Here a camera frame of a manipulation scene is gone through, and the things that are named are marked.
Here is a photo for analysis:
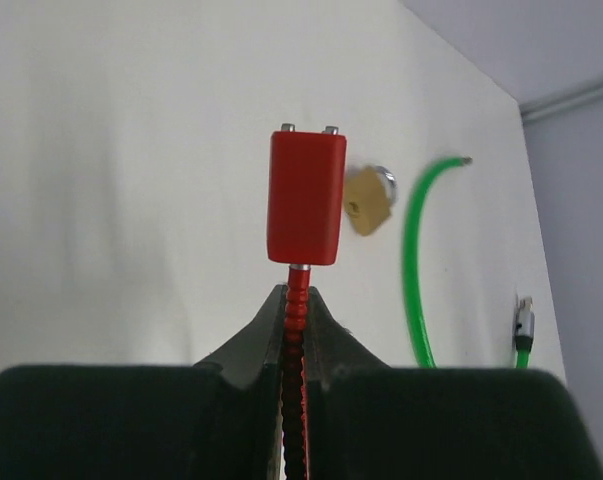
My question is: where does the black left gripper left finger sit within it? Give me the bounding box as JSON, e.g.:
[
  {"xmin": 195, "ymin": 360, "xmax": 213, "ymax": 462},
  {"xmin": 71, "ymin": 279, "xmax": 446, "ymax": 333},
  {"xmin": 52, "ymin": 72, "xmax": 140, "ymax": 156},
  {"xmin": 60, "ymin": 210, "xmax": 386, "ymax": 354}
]
[{"xmin": 0, "ymin": 286, "xmax": 286, "ymax": 479}]

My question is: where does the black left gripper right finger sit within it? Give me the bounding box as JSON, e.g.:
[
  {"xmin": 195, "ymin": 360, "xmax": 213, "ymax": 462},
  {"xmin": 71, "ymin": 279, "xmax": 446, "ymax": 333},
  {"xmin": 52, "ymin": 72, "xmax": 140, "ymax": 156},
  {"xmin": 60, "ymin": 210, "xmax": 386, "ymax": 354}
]
[{"xmin": 304, "ymin": 290, "xmax": 603, "ymax": 479}]

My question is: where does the large brass padlock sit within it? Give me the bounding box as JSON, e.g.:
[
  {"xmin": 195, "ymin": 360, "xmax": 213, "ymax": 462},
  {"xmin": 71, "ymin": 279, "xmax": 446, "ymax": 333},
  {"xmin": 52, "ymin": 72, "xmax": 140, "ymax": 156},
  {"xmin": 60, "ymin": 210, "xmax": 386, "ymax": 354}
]
[{"xmin": 343, "ymin": 165, "xmax": 398, "ymax": 236}]

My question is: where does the red cable lock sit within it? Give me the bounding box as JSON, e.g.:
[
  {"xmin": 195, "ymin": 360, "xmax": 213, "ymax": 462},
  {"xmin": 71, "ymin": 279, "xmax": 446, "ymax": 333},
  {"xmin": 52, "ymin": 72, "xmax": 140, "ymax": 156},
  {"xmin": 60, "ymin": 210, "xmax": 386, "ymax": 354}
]
[{"xmin": 266, "ymin": 123, "xmax": 347, "ymax": 479}]

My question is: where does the green cable lock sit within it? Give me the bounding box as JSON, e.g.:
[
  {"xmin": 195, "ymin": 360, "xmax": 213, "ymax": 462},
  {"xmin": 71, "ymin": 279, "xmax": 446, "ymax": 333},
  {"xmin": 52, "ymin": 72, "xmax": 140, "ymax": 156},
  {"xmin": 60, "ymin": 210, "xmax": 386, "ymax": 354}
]
[{"xmin": 401, "ymin": 156, "xmax": 535, "ymax": 369}]

